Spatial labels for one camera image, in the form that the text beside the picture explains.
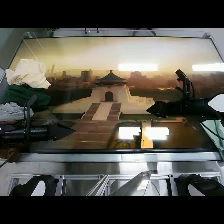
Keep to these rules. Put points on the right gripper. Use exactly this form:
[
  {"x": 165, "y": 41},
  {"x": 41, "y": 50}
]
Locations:
[{"x": 175, "y": 108}]

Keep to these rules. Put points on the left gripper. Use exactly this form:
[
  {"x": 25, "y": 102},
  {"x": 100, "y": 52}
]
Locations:
[{"x": 45, "y": 132}]

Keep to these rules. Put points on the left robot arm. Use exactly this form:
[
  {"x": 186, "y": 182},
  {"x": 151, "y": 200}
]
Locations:
[{"x": 31, "y": 188}]

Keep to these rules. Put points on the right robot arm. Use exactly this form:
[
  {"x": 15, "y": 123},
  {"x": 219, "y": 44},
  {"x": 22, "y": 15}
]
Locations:
[{"x": 200, "y": 108}]

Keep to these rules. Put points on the grey garment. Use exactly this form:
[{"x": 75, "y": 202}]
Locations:
[{"x": 11, "y": 111}]

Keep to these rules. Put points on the dark green garment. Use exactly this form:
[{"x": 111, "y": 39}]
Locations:
[{"x": 20, "y": 95}]

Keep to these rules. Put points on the pale green garment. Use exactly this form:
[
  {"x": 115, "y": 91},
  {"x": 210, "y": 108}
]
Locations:
[{"x": 217, "y": 128}]

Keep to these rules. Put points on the cream garment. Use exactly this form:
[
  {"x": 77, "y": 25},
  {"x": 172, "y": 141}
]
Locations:
[{"x": 28, "y": 73}]

